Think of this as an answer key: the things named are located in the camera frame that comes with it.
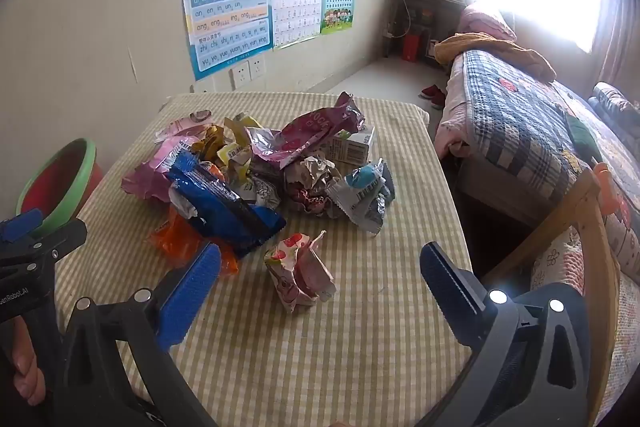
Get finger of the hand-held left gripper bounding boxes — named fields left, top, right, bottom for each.
left=0, top=208, right=45, bottom=244
left=0, top=219, right=89, bottom=280

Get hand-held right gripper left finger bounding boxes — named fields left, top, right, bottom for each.
left=52, top=243, right=222, bottom=427

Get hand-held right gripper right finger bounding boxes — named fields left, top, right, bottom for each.
left=415, top=243, right=592, bottom=427

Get green-rimmed red basin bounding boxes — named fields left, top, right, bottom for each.
left=16, top=138, right=106, bottom=238

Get pink white carton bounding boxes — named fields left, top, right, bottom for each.
left=263, top=231, right=338, bottom=314

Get white wrapper grey print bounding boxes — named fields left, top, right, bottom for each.
left=240, top=172, right=283, bottom=210

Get red white paper wrapper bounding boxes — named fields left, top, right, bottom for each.
left=285, top=156, right=346, bottom=218

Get person's left hand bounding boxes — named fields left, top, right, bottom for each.
left=7, top=319, right=47, bottom=408

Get orange snack wrapper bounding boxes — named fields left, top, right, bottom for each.
left=148, top=207, right=240, bottom=277

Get large dark blue snack wrapper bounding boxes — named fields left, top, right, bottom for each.
left=167, top=151, right=287, bottom=259

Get pink snack wrapper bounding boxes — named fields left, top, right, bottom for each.
left=121, top=109, right=213, bottom=208

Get floral cushion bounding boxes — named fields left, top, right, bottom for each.
left=530, top=227, right=640, bottom=408

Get silver teal snack wrapper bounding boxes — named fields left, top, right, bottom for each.
left=327, top=159, right=396, bottom=235

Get dark yellow crumpled wrapper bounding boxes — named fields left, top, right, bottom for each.
left=190, top=122, right=233, bottom=168

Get light yellow crumpled wrapper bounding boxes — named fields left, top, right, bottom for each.
left=222, top=114, right=263, bottom=180

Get white milk carton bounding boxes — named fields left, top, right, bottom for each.
left=320, top=124, right=376, bottom=168

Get pink bed sheet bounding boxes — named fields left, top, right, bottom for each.
left=434, top=57, right=476, bottom=158

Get bed with plaid quilt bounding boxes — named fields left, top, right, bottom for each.
left=450, top=49, right=640, bottom=220

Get orange object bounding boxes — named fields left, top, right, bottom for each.
left=592, top=162, right=626, bottom=218

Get green cloth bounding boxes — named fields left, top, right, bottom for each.
left=567, top=117, right=603, bottom=162

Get large magenta snack bag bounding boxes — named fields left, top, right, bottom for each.
left=250, top=92, right=367, bottom=168

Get red box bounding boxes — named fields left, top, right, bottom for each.
left=402, top=34, right=422, bottom=62

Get yellow-brown blanket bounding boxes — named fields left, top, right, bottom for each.
left=434, top=32, right=557, bottom=82

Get folded blue quilts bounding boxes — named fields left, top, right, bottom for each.
left=590, top=82, right=640, bottom=128

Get pink pillow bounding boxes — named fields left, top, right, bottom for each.
left=460, top=4, right=518, bottom=42

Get curtain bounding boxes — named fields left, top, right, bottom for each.
left=590, top=0, right=640, bottom=98

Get wooden chair frame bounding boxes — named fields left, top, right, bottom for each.
left=482, top=162, right=621, bottom=427

